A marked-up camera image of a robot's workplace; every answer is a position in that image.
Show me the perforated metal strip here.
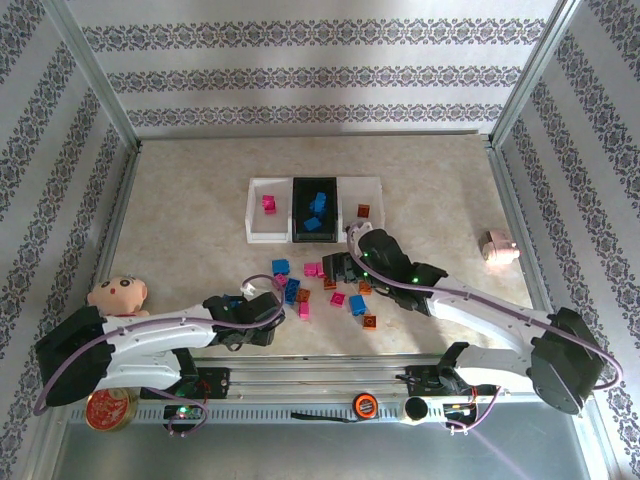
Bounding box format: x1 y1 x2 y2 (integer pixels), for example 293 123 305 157
69 402 451 426

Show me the aluminium front rail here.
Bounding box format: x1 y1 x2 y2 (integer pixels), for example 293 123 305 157
49 352 586 401

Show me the aluminium back rail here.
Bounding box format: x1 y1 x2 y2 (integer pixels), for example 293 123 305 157
137 129 494 141

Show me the white cup black opening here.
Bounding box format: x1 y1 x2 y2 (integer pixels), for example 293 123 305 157
403 395 431 426

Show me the black plastic bin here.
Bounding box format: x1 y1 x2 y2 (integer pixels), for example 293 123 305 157
290 176 342 245

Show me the black strap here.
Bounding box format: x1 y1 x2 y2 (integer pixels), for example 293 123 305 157
291 410 351 425

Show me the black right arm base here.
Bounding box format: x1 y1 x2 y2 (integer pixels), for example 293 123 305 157
396 364 501 401

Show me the black orange tape measure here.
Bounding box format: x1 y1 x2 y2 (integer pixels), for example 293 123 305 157
352 392 377 420

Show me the aluminium frame post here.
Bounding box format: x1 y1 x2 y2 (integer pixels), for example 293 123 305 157
489 0 579 149
42 0 144 151

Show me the white plastic bin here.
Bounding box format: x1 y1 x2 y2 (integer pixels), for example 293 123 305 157
245 177 296 245
335 174 385 241

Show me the red round tin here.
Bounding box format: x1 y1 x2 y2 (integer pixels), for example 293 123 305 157
83 388 139 431

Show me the pink plastic toy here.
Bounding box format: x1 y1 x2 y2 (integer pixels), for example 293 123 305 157
478 228 521 266

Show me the aluminium side rail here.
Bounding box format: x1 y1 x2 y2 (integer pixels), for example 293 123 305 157
484 142 584 361
69 142 144 364

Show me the plush doll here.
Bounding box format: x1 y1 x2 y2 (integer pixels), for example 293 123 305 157
87 272 151 319

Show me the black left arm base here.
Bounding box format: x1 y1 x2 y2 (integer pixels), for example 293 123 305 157
172 352 232 401

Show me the grey metal sheet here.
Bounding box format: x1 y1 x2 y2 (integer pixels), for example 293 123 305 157
52 422 609 480

